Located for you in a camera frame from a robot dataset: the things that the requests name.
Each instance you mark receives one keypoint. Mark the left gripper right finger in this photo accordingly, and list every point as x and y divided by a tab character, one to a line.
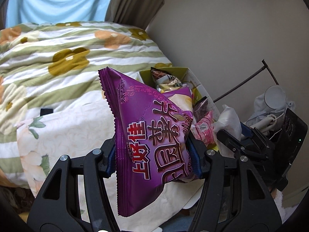
234	196

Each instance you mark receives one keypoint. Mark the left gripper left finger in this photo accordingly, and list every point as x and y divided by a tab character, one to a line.
57	205

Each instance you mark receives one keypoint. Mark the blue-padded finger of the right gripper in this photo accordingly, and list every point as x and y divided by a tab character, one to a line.
246	131

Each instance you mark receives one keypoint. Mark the pink striped snack bag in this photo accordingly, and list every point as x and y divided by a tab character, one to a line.
203	129

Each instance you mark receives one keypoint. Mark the mauve red snack bag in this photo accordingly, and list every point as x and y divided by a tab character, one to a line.
200	109

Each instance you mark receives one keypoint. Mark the purple chip bag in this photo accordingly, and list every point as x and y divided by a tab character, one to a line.
151	129

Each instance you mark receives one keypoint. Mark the brown yellow ATR bag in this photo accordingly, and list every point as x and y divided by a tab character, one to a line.
165	81

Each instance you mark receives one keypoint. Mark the white plastic bag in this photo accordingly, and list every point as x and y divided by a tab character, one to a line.
228	121

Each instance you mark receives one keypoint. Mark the pale blue cloth pile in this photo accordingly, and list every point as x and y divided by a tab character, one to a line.
266	119

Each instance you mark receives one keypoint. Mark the white cup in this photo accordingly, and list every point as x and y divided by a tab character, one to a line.
275	97

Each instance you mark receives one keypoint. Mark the black rod stand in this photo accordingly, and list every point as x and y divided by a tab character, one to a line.
263	68

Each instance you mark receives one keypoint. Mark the green cardboard box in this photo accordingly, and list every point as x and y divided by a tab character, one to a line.
193	84

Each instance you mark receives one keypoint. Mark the floral striped quilt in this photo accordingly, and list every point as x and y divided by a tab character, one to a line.
55	66

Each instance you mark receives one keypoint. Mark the right beige curtain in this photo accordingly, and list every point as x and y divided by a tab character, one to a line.
138	13

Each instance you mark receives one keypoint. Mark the light blue hanging cloth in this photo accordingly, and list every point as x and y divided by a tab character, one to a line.
54	11

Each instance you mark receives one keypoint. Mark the black camera box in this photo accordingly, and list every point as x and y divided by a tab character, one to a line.
290	140

